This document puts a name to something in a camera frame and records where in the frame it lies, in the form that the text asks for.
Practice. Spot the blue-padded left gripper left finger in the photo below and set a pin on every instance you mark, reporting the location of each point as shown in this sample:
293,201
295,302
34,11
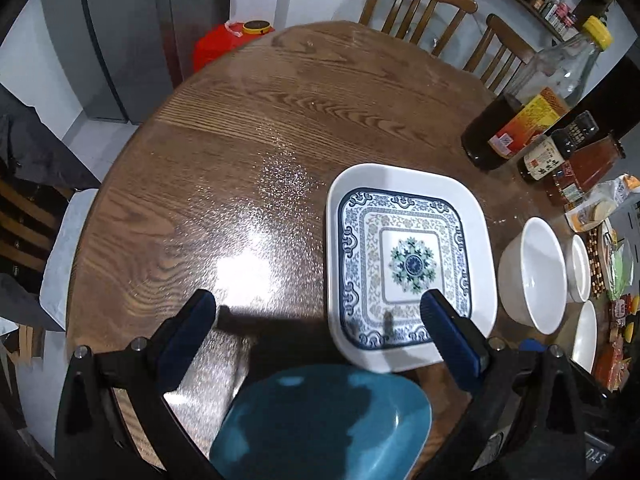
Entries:
180,337

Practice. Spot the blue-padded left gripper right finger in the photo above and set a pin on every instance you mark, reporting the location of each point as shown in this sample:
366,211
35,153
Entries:
461,345

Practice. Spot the large white bowl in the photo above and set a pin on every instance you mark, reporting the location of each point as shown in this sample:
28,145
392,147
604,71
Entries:
532,281

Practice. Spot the small white bowl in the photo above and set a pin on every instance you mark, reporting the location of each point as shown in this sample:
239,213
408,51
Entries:
585,339

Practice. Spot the blue patterned square plate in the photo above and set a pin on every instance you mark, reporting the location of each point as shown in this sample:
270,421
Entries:
392,234

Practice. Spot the teal blue plate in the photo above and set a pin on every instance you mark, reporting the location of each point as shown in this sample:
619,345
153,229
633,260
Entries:
324,421

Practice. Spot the white ribbed cup outer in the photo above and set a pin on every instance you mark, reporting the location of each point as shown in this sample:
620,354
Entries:
577,270

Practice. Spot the orange strawberry basket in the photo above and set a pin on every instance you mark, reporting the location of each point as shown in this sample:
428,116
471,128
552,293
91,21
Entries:
611,370

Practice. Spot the green snack bag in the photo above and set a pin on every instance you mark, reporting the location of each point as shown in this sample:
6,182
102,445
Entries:
618,264

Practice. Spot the chair with white cushion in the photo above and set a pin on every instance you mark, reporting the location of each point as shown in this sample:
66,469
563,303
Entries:
40,231

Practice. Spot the flour bag with window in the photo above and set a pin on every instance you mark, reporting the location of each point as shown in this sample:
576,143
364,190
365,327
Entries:
601,201

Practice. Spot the red chili sauce bottle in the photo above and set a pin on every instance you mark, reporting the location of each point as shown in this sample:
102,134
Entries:
571,181

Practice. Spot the small soy sauce bottle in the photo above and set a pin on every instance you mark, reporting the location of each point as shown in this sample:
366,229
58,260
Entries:
556,148

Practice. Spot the vinegar bottle yellow cap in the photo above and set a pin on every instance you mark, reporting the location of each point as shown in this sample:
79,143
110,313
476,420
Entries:
539,94

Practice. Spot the red plastic jug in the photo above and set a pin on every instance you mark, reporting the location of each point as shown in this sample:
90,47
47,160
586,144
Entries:
225,38

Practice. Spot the wooden chair right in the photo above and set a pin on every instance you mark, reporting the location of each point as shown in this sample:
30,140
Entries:
499,54

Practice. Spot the wooden chair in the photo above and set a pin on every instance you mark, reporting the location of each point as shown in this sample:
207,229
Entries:
408,19
499,54

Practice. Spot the grey refrigerator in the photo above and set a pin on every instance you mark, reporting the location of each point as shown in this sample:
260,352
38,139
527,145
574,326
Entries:
123,58

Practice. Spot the wooden chair left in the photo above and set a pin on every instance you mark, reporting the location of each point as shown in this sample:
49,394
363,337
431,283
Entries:
408,19

